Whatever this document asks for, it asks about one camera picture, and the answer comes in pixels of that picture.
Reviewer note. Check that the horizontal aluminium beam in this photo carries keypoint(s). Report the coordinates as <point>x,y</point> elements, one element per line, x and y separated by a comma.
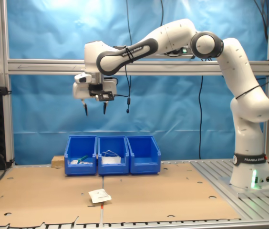
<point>53,66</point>

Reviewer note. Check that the stack of white masks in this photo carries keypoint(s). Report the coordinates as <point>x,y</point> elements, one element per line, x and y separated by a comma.
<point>110,160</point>

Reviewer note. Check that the chipboard wooden block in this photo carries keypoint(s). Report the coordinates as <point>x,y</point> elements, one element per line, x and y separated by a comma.
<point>58,162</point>

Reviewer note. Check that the blue bin with small packets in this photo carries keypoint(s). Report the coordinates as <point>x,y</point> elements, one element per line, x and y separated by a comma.
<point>80,169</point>

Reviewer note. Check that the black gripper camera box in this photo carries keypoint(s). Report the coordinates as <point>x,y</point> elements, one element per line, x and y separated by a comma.
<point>104,96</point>

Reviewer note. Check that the white printed long packet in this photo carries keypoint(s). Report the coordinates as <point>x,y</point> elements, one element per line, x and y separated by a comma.
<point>74,162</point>

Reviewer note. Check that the grey power strip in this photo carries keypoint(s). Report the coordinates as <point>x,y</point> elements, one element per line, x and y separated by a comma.
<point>117,47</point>

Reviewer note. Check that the green needle clear packet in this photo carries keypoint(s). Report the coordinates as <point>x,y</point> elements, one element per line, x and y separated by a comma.
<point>82,163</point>

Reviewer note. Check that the green syringe tube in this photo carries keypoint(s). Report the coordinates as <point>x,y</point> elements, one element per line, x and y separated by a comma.
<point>83,157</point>

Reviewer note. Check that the blue bin with masks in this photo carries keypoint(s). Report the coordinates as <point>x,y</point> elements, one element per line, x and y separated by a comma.
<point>113,169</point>

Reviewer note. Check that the brown cardboard sheet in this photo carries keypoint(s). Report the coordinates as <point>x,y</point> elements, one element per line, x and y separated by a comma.
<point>160,190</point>
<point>41,190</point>

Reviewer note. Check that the blue bin with cotton bag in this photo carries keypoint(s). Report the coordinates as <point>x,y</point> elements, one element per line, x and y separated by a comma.
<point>144,167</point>

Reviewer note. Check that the white printed Fuhrmann packet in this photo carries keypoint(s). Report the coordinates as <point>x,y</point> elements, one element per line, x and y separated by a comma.
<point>99,196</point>

